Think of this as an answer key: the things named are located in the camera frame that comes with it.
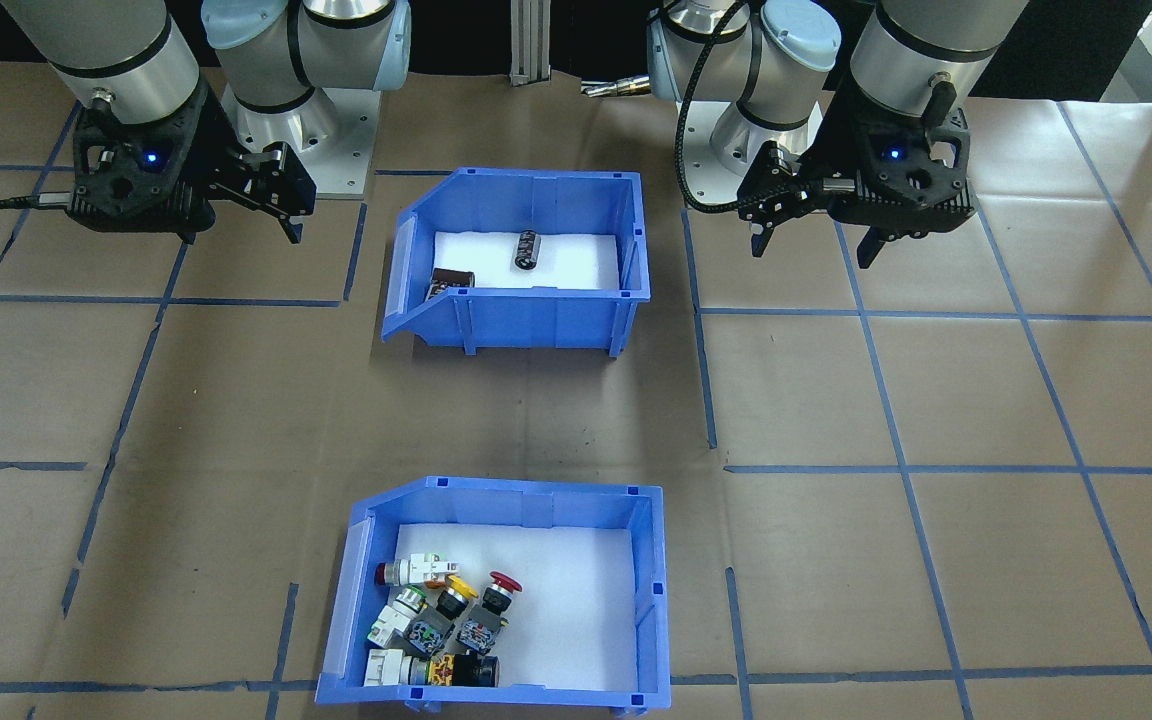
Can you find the black cylindrical battery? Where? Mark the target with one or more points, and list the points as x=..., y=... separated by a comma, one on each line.
x=526, y=250

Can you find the green push button white body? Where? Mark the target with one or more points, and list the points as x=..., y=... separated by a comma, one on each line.
x=391, y=625

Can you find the blue plastic button bin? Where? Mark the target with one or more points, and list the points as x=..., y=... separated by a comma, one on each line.
x=496, y=500

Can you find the white foam liner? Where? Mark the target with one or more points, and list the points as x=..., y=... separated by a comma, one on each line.
x=576, y=260

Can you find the red mushroom stop button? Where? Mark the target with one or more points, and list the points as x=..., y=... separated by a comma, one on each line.
x=501, y=585

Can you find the silver metal connector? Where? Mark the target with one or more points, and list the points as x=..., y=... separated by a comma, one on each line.
x=616, y=88

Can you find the pile of push-button switches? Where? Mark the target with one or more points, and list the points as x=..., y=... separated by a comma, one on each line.
x=576, y=620

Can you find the yellow push button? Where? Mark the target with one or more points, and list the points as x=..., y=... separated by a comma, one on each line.
x=454, y=595

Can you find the black knob switch yellow label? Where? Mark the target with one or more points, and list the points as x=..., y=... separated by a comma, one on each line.
x=471, y=672

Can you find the black switch contact block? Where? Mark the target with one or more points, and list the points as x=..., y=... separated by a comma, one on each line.
x=431, y=635

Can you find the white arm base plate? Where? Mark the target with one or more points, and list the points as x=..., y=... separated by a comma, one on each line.
x=726, y=165
x=351, y=150

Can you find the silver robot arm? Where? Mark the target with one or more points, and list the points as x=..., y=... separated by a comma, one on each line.
x=116, y=50
x=936, y=45

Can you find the short aluminium profile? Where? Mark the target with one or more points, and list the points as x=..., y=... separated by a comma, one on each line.
x=531, y=50

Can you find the red pilot light white body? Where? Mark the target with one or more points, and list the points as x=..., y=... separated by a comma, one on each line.
x=426, y=570

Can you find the blue plastic battery bin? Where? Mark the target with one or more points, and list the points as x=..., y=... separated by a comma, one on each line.
x=536, y=320

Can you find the brown cylindrical battery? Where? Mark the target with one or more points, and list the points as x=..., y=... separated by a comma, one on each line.
x=454, y=280

